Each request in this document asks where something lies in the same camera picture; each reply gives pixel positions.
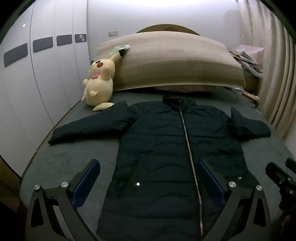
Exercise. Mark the pink plastic bag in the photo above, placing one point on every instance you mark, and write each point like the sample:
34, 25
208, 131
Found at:
248, 49

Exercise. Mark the brown wooden headboard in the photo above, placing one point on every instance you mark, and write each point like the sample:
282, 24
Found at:
166, 29

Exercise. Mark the dark puffer jacket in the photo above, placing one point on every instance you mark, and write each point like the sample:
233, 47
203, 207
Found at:
157, 150

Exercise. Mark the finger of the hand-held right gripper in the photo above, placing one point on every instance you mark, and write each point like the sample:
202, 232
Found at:
276, 172
291, 164

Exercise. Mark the yellow plush toy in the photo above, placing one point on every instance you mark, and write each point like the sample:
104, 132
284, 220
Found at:
99, 85

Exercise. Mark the beige curtain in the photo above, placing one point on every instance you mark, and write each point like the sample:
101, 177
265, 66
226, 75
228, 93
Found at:
272, 81

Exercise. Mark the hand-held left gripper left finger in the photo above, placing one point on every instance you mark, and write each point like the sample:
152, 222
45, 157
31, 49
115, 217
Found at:
86, 183

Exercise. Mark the pile of clothes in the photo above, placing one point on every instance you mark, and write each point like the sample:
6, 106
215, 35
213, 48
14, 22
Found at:
251, 64

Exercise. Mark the green plastic packet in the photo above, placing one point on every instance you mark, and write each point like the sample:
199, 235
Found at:
119, 48

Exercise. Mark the pale pillow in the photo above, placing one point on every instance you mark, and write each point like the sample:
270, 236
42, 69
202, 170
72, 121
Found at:
185, 88

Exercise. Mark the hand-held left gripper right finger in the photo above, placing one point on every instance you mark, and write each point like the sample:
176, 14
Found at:
211, 183

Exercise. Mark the white wardrobe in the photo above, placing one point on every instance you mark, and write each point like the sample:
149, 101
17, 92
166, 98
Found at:
46, 81

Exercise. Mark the wall switch plate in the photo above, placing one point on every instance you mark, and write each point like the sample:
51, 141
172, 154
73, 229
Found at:
113, 33

